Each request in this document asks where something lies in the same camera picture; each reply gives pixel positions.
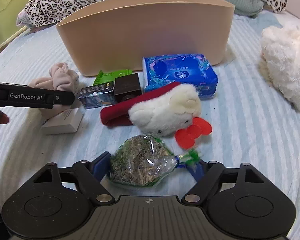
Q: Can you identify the white small box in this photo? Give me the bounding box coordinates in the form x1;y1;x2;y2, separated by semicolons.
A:
41;108;83;135

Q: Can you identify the black small box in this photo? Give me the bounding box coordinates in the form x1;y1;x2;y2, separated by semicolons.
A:
114;73;142;103

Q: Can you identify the bag of dried herbs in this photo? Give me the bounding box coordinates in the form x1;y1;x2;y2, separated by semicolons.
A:
107;134;200;187

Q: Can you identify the green snack packet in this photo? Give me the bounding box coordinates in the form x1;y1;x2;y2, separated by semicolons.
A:
93;69;133;86

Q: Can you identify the pink cloth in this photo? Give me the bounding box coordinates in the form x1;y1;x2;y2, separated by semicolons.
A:
29;62;79;119

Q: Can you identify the blue tissue pack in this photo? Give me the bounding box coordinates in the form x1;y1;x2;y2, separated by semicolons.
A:
142;54;218;100

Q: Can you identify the white fluffy plush toy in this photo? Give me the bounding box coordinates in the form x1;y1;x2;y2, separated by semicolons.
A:
261;25;300;111

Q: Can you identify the dark blue printed box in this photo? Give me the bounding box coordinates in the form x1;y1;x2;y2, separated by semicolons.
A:
78;81;116;109

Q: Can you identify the beige plastic storage bin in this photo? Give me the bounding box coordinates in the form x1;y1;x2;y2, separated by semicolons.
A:
56;0;235;76

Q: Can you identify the teal quilted duvet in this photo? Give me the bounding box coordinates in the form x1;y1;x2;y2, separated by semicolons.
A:
225;0;264;17

